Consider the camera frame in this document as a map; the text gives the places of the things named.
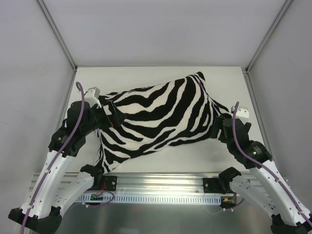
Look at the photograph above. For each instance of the white slotted cable duct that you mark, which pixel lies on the white slotted cable duct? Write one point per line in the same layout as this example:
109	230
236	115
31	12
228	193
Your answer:
151	199

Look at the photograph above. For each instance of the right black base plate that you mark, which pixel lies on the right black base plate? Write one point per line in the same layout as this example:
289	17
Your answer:
211	185

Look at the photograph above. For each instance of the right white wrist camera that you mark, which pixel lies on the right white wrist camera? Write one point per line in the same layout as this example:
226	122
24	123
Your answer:
240	112

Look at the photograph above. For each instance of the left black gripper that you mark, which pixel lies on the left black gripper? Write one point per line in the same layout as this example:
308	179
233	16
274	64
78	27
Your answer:
107	113

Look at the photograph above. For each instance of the aluminium frame post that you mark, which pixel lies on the aluminium frame post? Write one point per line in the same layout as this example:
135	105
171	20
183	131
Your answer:
48	16
276	21

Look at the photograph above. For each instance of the aluminium mounting rail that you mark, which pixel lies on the aluminium mounting rail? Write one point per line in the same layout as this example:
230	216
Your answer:
160	183

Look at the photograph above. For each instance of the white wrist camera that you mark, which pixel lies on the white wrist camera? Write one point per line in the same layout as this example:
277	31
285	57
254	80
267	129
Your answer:
91	97
240	112

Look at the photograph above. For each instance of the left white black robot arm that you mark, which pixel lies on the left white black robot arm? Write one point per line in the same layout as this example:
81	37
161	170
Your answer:
44	209

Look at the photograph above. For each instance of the zebra and grey pillowcase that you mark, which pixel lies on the zebra and grey pillowcase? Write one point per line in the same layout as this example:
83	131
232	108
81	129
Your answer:
157	117

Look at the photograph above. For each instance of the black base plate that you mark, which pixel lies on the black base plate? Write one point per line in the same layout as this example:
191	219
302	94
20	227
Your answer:
105	183
211	185

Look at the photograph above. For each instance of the left aluminium frame post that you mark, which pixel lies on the left aluminium frame post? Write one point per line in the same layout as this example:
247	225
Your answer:
48	16

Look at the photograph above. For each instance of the right aluminium frame post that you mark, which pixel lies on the right aluminium frame post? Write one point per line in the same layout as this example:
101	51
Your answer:
276	21

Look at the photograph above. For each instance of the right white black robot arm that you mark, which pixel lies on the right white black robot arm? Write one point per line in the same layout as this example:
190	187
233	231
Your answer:
288	214

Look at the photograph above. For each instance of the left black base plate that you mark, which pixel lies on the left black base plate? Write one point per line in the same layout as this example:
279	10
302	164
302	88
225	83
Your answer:
105	183

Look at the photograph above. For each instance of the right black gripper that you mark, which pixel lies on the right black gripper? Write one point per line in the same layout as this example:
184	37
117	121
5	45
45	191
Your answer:
220	125

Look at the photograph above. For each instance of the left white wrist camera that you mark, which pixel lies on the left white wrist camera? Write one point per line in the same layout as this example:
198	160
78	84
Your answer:
91	97

